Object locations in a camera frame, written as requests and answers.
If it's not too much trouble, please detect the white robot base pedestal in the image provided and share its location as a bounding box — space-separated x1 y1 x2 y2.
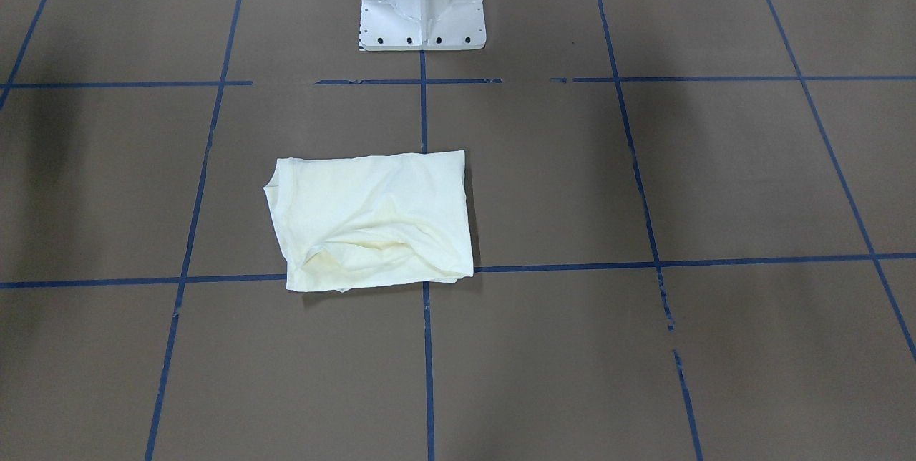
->
358 0 487 52

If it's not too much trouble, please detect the cream long-sleeve printed shirt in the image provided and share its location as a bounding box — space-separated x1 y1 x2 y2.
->
264 150 474 293

